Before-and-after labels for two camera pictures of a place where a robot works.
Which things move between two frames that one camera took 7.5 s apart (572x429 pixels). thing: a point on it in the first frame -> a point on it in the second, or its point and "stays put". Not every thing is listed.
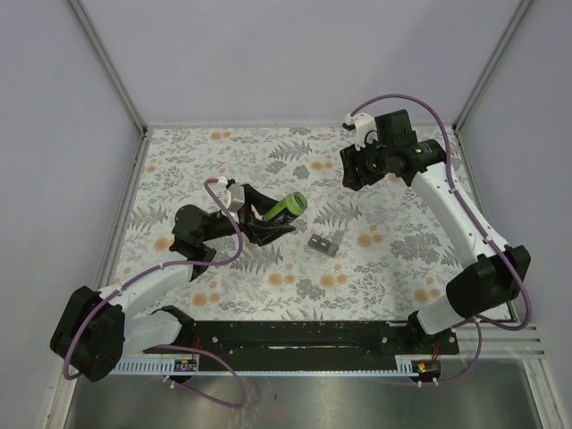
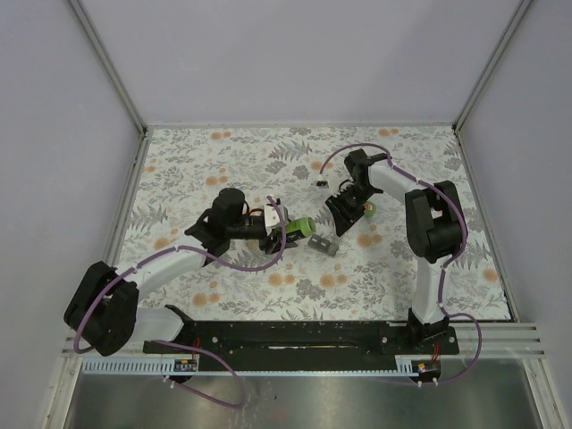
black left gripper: (258, 231) -> (271, 246)
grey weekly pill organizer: (323, 245) stays put
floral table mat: (381, 251) stays put
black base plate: (313, 346) stays put
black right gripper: (351, 160) -> (343, 217)
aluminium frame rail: (499, 342) stays put
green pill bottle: (287, 209) -> (307, 226)
